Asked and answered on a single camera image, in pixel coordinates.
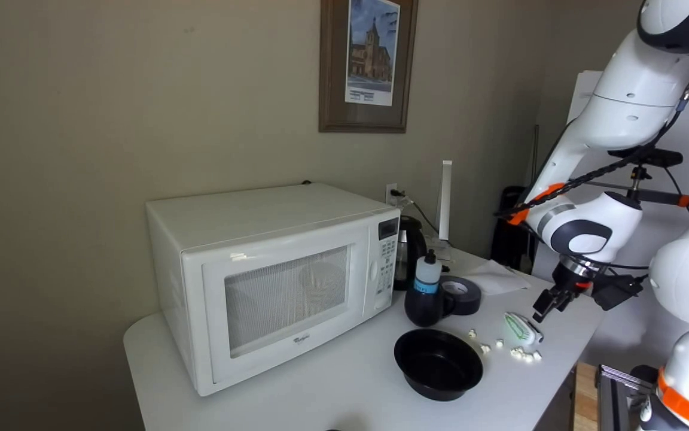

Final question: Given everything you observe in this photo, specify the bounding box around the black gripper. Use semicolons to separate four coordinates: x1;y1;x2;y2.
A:
534;266;643;321

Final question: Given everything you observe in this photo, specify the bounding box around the white green brush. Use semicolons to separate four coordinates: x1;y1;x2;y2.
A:
503;311;543;347

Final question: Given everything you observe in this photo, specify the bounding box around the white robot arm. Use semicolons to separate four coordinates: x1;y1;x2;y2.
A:
508;0;689;430

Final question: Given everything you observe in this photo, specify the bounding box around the black blue squeeze bottle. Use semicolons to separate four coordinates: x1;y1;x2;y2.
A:
404;249;443;327

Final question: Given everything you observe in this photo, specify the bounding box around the black plastic bowl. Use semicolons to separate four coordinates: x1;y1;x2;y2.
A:
392;328;482;402

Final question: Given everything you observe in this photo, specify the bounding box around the glass electric kettle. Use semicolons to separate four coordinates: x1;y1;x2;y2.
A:
395;215;426;290

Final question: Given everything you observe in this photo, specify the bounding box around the white tube rod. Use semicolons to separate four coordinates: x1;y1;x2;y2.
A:
438;160;455;242

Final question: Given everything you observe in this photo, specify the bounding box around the white microwave oven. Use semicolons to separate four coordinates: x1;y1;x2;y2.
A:
145;182;399;396

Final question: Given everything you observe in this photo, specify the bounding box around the black camera stand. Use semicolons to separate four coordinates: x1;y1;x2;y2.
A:
591;145;689;212

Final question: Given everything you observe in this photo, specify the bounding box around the white wall outlet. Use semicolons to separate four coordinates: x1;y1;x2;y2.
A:
386;185;404;206

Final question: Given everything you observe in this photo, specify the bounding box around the framed wall picture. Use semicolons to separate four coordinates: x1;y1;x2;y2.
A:
317;0;419;135

